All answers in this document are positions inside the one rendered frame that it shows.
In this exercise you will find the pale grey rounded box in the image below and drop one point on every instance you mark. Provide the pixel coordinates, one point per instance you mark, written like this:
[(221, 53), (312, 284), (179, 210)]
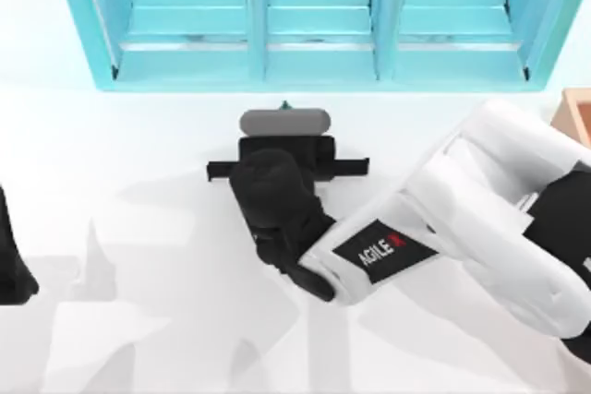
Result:
[(285, 122)]

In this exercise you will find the small teal object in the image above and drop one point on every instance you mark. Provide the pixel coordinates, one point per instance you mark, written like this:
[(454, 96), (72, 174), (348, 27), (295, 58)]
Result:
[(285, 104)]

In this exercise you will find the light blue rack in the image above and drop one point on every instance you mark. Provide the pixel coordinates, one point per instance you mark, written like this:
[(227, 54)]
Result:
[(318, 20)]

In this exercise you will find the salmon-coloured box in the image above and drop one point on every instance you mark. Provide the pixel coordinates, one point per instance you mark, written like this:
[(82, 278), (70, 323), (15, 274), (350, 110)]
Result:
[(575, 115)]

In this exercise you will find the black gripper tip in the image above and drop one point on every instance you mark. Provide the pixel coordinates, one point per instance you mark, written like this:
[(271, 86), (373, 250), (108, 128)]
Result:
[(11, 251)]

